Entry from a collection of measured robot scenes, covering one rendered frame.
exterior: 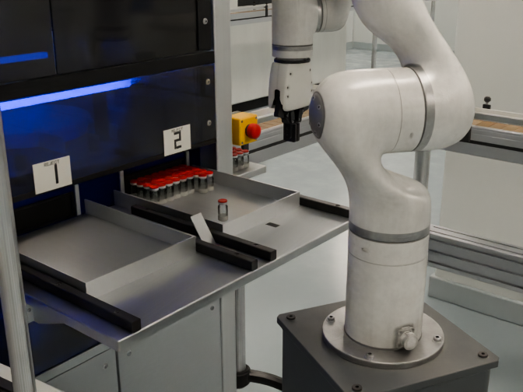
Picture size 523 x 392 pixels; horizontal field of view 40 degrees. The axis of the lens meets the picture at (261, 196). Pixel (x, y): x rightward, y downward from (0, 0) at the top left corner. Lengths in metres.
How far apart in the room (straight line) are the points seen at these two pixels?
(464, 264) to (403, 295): 1.33
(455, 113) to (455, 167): 1.97
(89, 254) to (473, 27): 1.88
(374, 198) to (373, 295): 0.15
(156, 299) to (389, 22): 0.59
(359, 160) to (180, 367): 1.06
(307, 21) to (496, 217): 1.69
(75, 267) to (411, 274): 0.63
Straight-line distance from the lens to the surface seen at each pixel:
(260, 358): 2.70
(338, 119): 0.94
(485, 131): 2.21
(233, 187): 1.74
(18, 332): 0.84
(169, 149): 1.65
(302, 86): 1.49
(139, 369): 1.79
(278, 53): 1.46
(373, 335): 1.10
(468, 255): 2.37
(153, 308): 1.20
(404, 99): 0.97
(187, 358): 1.90
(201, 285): 1.26
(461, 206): 3.00
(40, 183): 1.44
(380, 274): 1.05
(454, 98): 1.00
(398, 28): 1.02
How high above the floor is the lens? 1.44
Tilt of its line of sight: 19 degrees down
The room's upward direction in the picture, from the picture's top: straight up
